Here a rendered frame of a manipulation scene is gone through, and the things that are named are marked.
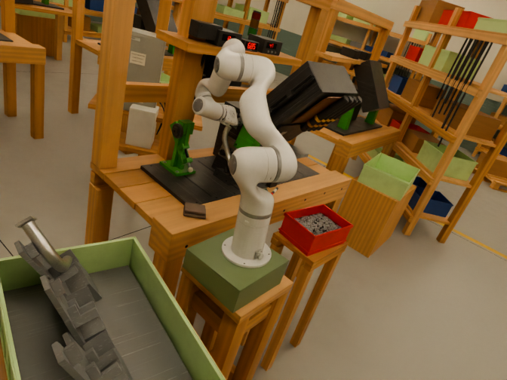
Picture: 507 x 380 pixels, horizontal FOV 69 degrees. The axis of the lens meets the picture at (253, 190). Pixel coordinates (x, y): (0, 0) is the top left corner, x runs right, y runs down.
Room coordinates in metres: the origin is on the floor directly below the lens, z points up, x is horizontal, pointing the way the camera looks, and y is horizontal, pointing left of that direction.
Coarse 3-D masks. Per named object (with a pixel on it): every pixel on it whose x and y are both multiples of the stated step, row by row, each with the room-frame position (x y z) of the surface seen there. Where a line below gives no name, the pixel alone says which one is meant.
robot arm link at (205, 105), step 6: (204, 96) 1.73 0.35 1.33; (210, 96) 1.76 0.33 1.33; (198, 102) 1.68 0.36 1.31; (204, 102) 1.67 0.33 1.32; (210, 102) 1.71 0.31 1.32; (192, 108) 1.68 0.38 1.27; (198, 108) 1.66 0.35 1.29; (204, 108) 1.66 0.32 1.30; (210, 108) 1.69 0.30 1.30; (216, 108) 1.72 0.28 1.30; (222, 108) 1.76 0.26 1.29; (198, 114) 1.66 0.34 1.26; (204, 114) 1.67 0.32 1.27; (210, 114) 1.70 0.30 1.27; (216, 114) 1.72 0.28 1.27; (222, 114) 1.75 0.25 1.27
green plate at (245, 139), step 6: (240, 132) 1.92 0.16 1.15; (246, 132) 1.90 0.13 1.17; (240, 138) 1.90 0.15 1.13; (246, 138) 1.89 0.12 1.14; (252, 138) 1.87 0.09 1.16; (234, 144) 1.91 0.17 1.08; (240, 144) 1.89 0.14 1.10; (246, 144) 1.87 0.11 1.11; (252, 144) 1.85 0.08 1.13; (258, 144) 1.91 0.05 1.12
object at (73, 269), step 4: (72, 264) 0.83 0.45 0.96; (76, 264) 0.84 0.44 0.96; (52, 268) 0.74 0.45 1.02; (72, 268) 0.76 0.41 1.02; (76, 268) 0.77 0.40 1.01; (52, 272) 0.74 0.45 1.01; (56, 272) 0.74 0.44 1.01; (60, 272) 0.75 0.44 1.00; (64, 272) 0.75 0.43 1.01; (68, 272) 0.75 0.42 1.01; (72, 272) 0.76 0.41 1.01; (76, 272) 0.76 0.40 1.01; (56, 276) 0.74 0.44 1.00; (60, 276) 0.74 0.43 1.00; (64, 276) 0.74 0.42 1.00; (68, 276) 0.75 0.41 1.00; (64, 280) 0.74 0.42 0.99
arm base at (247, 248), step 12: (240, 216) 1.12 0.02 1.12; (240, 228) 1.12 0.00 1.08; (252, 228) 1.10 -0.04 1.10; (264, 228) 1.12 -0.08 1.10; (228, 240) 1.20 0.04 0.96; (240, 240) 1.11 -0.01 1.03; (252, 240) 1.11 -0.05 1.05; (264, 240) 1.14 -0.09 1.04; (228, 252) 1.12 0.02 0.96; (240, 252) 1.11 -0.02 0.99; (252, 252) 1.11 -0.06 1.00; (264, 252) 1.17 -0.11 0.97; (240, 264) 1.07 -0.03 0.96; (252, 264) 1.09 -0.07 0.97; (264, 264) 1.11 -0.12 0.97
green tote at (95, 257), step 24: (120, 240) 1.01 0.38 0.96; (0, 264) 0.77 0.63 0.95; (24, 264) 0.81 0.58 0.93; (96, 264) 0.95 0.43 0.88; (120, 264) 1.01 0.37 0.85; (144, 264) 0.96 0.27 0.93; (0, 288) 0.68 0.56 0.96; (144, 288) 0.94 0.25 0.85; (0, 312) 0.67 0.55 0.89; (168, 312) 0.82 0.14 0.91; (0, 336) 0.65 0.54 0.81; (168, 336) 0.80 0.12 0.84; (192, 336) 0.72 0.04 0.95; (192, 360) 0.70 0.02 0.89
